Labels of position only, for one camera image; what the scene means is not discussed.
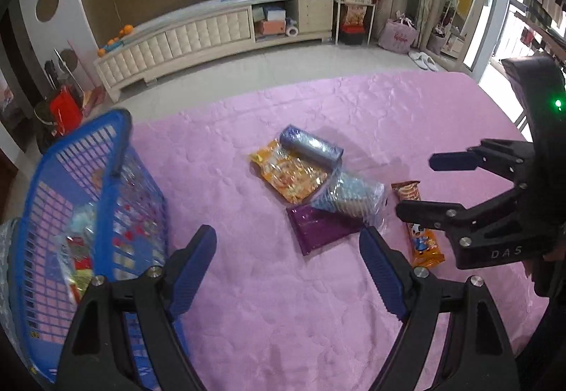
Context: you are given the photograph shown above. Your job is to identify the red chips snack bag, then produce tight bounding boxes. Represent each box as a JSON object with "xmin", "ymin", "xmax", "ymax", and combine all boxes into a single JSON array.
[{"xmin": 57, "ymin": 235, "xmax": 94, "ymax": 304}]

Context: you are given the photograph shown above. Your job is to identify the clear blue striped snack pack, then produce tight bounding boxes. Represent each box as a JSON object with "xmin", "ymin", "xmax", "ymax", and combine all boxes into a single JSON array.
[{"xmin": 310, "ymin": 169, "xmax": 386, "ymax": 224}]

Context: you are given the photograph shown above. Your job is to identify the purple snack pack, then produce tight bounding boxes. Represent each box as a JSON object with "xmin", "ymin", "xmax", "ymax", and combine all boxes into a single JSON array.
[{"xmin": 286, "ymin": 204, "xmax": 365, "ymax": 256}]

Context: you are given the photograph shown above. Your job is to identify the orange yellow snack bag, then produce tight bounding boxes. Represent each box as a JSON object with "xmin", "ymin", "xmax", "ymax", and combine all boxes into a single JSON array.
[{"xmin": 249, "ymin": 140, "xmax": 330, "ymax": 204}]

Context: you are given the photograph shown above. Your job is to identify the grey blue cylinder snack pack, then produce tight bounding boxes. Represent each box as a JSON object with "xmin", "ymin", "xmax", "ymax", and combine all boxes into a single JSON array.
[{"xmin": 279, "ymin": 125, "xmax": 343, "ymax": 168}]

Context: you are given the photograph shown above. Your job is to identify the light blue wafer pack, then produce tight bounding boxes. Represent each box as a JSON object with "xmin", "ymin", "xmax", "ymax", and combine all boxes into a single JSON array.
[{"xmin": 66, "ymin": 202, "xmax": 97, "ymax": 241}]

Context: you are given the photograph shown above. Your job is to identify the orange cartoon snack bar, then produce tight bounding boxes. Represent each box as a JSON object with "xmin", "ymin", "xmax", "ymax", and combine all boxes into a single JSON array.
[{"xmin": 391, "ymin": 180, "xmax": 445, "ymax": 268}]

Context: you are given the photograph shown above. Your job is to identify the person dark printed shirt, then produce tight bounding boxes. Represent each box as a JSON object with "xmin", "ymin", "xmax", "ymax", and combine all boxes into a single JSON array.
[{"xmin": 0, "ymin": 218, "xmax": 22, "ymax": 358}]

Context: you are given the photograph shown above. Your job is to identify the white slippers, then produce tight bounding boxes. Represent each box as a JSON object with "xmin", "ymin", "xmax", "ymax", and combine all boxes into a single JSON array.
[{"xmin": 409, "ymin": 50, "xmax": 439, "ymax": 72}]

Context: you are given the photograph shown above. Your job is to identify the pink shopping bag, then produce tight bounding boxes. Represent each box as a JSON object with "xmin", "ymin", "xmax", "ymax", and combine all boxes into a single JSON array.
[{"xmin": 377, "ymin": 12, "xmax": 418, "ymax": 54}]

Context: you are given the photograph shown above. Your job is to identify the blue plastic basket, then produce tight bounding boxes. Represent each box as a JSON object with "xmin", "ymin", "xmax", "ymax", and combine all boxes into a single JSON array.
[{"xmin": 10, "ymin": 107, "xmax": 191, "ymax": 389}]

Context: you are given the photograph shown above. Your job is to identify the red bag on floor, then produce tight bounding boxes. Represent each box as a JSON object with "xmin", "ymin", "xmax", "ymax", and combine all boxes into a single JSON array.
[{"xmin": 48, "ymin": 86, "xmax": 82, "ymax": 136}]

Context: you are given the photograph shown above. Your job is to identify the white tv cabinet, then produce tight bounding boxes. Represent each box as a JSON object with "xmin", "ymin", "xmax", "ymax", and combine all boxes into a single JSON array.
[{"xmin": 94, "ymin": 0, "xmax": 334, "ymax": 102}]

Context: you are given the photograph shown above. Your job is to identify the oranges on cabinet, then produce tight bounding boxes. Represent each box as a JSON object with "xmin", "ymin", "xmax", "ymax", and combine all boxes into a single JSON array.
[{"xmin": 97, "ymin": 24, "xmax": 134, "ymax": 58}]

